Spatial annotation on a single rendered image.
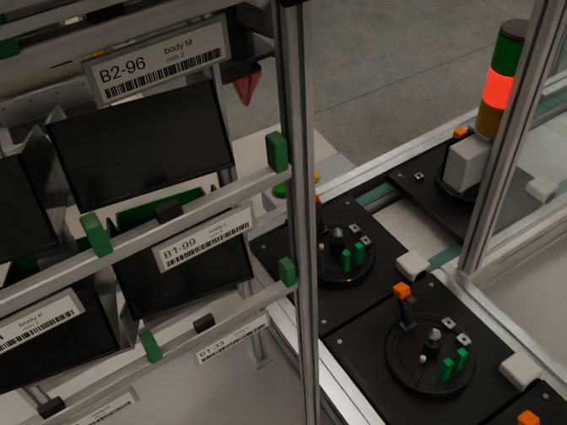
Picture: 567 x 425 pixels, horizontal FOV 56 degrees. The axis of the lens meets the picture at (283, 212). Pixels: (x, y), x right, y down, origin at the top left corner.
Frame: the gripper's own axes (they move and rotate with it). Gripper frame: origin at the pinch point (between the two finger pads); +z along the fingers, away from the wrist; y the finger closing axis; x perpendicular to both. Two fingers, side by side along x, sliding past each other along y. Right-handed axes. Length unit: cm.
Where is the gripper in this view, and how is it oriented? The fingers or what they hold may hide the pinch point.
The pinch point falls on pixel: (245, 100)
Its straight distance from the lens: 92.9
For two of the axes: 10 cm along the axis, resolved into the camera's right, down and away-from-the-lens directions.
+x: -5.3, -5.9, 6.1
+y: 8.5, -4.2, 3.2
